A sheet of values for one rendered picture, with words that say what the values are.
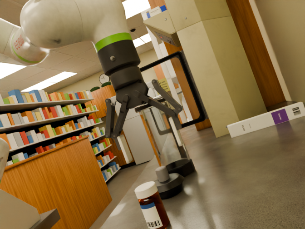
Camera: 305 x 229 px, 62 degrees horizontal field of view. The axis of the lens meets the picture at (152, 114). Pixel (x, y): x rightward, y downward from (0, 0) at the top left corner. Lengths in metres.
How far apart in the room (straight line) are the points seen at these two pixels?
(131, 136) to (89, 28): 5.74
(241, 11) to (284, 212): 1.23
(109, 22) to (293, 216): 0.50
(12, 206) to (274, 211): 0.71
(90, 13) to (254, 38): 1.06
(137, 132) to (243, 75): 5.19
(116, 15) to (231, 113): 0.65
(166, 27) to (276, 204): 0.84
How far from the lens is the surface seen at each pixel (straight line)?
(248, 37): 1.50
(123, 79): 0.59
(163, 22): 1.13
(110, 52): 0.60
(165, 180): 0.62
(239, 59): 1.20
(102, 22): 0.61
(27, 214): 0.93
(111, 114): 0.63
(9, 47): 1.00
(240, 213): 0.46
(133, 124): 6.23
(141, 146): 6.27
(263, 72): 1.49
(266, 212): 0.44
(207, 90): 1.08
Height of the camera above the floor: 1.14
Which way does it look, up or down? 1 degrees down
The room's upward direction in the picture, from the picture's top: 21 degrees counter-clockwise
